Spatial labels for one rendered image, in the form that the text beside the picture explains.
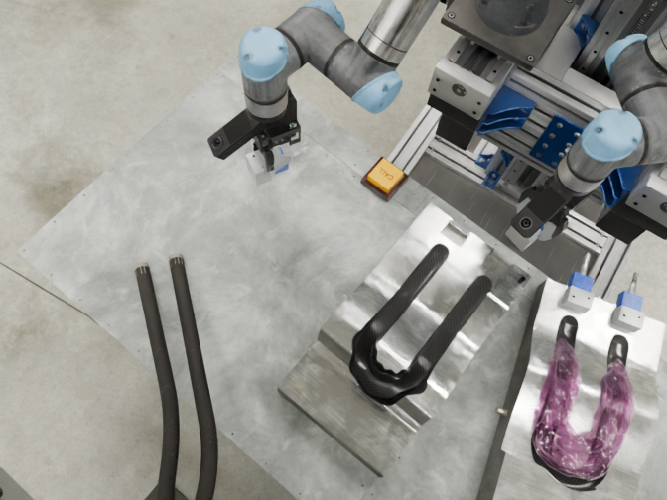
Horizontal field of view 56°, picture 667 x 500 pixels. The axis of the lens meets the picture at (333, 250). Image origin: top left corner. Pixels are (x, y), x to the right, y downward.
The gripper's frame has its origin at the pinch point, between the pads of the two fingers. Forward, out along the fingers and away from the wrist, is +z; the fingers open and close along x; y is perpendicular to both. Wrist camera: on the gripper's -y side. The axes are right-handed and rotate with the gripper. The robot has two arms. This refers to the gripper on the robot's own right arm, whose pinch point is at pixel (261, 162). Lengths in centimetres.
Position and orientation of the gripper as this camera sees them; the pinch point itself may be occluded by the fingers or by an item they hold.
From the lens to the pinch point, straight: 130.4
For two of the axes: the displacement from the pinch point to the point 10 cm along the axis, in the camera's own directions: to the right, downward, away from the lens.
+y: 9.0, -3.9, 2.1
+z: -0.6, 3.6, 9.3
